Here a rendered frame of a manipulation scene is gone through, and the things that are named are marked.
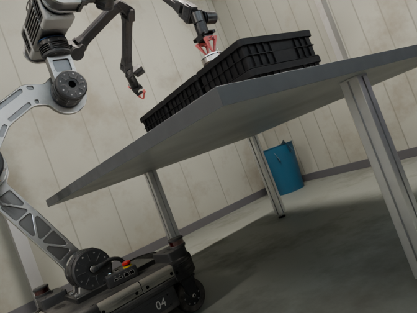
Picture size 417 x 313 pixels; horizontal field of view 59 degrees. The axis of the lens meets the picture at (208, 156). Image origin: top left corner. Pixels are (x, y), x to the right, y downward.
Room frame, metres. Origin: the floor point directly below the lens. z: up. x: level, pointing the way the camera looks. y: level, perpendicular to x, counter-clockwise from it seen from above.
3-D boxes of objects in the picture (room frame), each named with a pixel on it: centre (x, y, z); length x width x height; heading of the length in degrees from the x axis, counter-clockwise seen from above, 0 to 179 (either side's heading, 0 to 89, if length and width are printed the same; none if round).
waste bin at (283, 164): (3.97, -0.71, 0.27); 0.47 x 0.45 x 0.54; 37
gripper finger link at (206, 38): (1.66, -0.18, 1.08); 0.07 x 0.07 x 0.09; 35
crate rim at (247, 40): (1.46, -0.31, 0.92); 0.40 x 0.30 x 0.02; 125
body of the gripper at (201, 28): (1.67, -0.18, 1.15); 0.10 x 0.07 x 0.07; 35
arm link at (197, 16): (1.67, -0.18, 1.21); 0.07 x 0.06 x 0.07; 127
